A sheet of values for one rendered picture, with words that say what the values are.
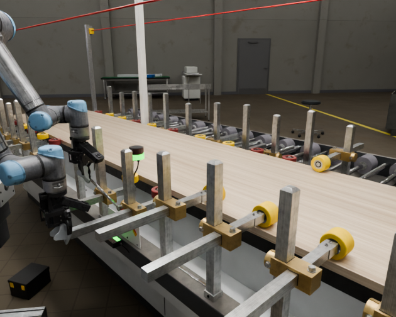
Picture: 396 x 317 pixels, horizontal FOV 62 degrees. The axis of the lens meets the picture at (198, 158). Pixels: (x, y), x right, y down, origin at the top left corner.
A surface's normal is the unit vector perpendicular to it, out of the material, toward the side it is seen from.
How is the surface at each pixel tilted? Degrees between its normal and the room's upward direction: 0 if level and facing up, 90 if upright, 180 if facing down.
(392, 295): 90
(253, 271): 90
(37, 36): 90
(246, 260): 90
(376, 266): 0
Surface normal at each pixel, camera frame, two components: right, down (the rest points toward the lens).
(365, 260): 0.00, -0.96
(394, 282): -0.73, 0.20
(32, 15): 0.12, 0.29
